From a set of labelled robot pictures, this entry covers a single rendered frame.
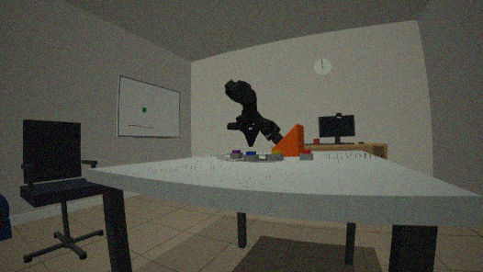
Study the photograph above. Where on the blue button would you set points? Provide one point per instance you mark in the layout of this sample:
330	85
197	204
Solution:
251	157

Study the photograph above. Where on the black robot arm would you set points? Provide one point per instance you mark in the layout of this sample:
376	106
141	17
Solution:
242	92

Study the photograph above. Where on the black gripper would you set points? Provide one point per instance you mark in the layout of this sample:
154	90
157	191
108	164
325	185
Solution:
251	134

